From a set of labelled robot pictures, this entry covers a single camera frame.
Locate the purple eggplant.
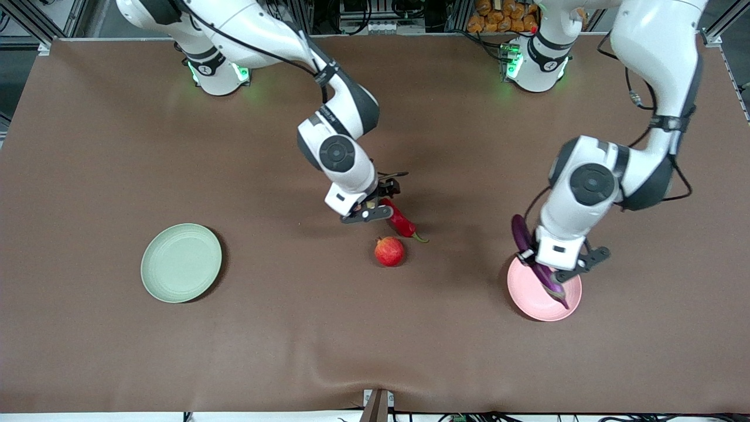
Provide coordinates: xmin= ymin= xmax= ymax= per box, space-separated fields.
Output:
xmin=512 ymin=214 xmax=570 ymax=309

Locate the red chili pepper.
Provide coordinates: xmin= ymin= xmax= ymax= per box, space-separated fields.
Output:
xmin=381 ymin=198 xmax=429 ymax=243

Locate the red pomegranate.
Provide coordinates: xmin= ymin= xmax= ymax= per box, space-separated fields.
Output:
xmin=374 ymin=236 xmax=406 ymax=267

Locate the bag of orange fruits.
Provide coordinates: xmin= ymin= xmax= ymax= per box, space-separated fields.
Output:
xmin=467 ymin=0 xmax=540 ymax=34

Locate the pink plate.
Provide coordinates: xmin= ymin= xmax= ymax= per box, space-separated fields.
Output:
xmin=507 ymin=255 xmax=582 ymax=322

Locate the brown table cloth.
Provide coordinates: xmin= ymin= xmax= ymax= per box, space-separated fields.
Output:
xmin=0 ymin=34 xmax=750 ymax=414

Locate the light green plate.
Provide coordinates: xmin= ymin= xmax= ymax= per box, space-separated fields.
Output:
xmin=141 ymin=223 xmax=223 ymax=304

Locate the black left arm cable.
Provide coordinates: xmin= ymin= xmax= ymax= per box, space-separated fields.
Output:
xmin=524 ymin=32 xmax=695 ymax=236

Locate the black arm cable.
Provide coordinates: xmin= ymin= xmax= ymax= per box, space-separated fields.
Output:
xmin=524 ymin=32 xmax=695 ymax=236
xmin=176 ymin=0 xmax=330 ymax=105

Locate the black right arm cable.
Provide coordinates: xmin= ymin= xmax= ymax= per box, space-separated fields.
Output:
xmin=176 ymin=0 xmax=330 ymax=105

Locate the grey metal table bracket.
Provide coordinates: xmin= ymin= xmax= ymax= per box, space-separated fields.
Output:
xmin=360 ymin=389 xmax=394 ymax=422

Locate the aluminium profile frame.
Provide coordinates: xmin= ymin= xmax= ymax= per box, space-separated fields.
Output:
xmin=0 ymin=0 xmax=90 ymax=49
xmin=699 ymin=0 xmax=750 ymax=49

